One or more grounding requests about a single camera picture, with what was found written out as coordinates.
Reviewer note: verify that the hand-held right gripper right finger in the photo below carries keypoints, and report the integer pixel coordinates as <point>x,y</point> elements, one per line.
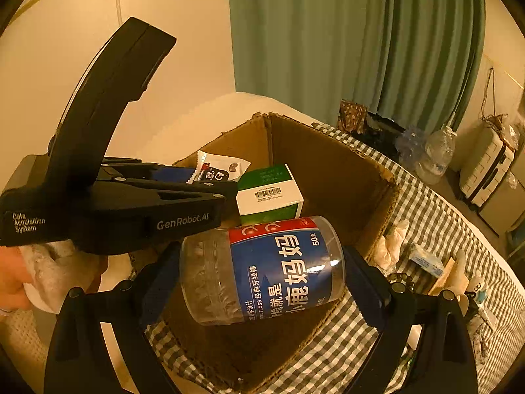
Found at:
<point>369,295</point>

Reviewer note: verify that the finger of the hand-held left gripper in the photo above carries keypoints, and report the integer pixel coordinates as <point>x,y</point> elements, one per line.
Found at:
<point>176,173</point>
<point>192,192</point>

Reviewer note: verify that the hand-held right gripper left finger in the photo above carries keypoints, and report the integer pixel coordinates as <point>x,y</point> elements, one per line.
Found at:
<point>162,281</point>

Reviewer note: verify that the white snack packet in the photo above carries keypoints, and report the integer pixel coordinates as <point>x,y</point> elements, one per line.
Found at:
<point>221,163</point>

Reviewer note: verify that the clear floss jar blue label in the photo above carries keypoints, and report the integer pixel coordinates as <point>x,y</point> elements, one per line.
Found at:
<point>287,262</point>

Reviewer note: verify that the white toy dog blue star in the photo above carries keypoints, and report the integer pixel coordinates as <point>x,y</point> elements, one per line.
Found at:
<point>475,291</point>

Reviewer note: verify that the brown cardboard box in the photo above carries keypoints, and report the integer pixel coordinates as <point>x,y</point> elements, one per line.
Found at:
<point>320,180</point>

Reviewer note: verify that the person's left hand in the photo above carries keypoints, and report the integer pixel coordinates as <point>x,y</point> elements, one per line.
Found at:
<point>10,279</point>

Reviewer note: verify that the crumpled white tissue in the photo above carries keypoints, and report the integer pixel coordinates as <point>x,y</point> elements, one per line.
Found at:
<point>391,246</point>

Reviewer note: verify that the small blue box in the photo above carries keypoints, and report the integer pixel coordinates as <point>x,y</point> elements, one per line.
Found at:
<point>426,260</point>

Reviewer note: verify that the green and white carton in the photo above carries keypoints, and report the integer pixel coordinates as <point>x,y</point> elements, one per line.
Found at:
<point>266,188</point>

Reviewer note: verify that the wooden block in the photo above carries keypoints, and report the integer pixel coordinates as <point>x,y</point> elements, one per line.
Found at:
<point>445,279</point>

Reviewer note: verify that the checked blanket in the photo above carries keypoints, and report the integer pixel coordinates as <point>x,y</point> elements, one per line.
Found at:
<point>430,221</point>

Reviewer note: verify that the white cloth pad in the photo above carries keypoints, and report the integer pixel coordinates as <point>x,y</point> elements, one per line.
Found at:
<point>61,271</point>

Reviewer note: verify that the large clear water bottle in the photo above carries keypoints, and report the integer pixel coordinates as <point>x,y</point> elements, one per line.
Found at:
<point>437,152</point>

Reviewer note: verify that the black bag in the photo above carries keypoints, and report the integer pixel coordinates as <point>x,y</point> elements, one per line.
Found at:
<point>381,131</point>

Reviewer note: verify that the white suitcase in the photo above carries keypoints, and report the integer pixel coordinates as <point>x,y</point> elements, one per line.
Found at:
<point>486,172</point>

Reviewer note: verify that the brown patterned bag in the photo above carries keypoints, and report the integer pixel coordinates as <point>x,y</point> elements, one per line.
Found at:
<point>350,117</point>

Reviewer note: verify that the green curtain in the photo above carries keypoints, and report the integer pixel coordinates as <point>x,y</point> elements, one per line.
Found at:
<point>307,49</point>

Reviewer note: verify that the clear plastic bag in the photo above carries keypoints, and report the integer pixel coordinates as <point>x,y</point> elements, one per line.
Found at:
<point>506,131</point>

